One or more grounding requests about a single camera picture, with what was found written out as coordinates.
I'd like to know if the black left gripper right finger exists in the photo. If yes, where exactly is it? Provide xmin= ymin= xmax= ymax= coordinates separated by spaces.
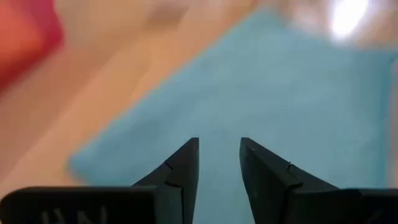
xmin=239 ymin=138 xmax=398 ymax=224

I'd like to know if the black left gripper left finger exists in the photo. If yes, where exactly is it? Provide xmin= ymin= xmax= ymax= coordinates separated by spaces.
xmin=0 ymin=138 xmax=200 ymax=224

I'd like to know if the large teal microfiber towel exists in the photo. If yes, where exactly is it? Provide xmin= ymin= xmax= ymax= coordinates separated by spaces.
xmin=67 ymin=9 xmax=398 ymax=224

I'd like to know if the red plastic basket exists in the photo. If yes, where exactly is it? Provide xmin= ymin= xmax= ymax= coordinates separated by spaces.
xmin=0 ymin=0 xmax=65 ymax=91

